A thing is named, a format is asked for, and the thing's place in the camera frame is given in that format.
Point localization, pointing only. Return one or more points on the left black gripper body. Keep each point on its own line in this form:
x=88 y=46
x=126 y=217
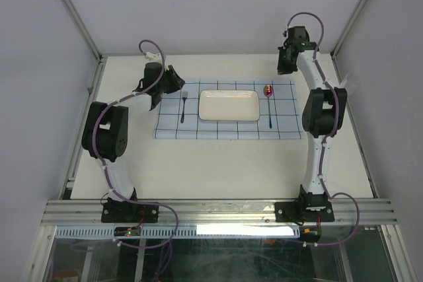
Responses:
x=170 y=82

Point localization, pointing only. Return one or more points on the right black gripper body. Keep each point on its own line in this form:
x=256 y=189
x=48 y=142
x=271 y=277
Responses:
x=285 y=65

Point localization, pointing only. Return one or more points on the silver fork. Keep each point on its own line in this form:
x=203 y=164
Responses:
x=184 y=98

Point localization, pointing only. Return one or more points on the white rectangular plate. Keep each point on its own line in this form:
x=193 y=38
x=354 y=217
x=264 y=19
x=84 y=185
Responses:
x=229 y=105

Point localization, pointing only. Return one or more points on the spoon with blue handle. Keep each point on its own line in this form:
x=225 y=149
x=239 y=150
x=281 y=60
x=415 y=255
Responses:
x=268 y=92

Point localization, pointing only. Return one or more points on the blue checkered cloth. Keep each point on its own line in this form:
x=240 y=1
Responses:
x=286 y=121

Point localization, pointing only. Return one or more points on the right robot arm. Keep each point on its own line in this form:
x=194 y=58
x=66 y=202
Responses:
x=322 y=116

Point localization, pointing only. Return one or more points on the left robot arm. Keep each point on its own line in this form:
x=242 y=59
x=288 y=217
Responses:
x=105 y=134

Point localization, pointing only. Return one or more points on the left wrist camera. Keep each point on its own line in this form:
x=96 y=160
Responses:
x=152 y=56

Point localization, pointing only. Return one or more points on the right aluminium frame post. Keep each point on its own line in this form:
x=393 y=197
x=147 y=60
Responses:
x=348 y=28

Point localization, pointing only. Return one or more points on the aluminium frame post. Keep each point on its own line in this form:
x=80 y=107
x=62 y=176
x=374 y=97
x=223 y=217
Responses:
x=348 y=28
x=81 y=28

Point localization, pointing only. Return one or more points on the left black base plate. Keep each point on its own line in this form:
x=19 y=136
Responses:
x=124 y=212

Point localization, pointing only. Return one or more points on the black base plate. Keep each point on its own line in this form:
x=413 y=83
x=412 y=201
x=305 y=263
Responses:
x=124 y=212
x=294 y=212

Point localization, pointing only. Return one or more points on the left aluminium frame post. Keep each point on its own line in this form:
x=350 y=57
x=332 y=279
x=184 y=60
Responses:
x=81 y=28

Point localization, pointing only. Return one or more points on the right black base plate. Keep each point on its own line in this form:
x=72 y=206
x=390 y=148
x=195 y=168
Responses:
x=294 y=212

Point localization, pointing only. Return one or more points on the white slotted cable duct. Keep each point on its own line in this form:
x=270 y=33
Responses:
x=182 y=232

